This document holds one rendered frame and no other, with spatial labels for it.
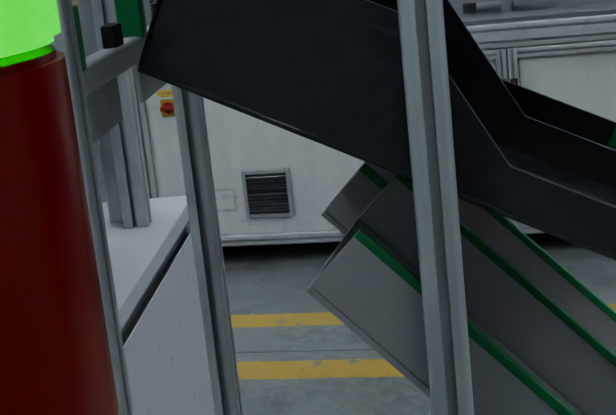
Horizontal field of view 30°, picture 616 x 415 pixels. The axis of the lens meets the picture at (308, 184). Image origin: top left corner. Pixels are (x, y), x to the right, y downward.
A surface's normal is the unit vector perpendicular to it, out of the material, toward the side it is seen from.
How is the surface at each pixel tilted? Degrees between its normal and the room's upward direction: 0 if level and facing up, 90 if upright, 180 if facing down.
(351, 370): 0
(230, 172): 90
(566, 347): 90
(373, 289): 90
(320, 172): 90
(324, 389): 0
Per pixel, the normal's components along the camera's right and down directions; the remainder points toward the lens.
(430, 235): -0.06, 0.23
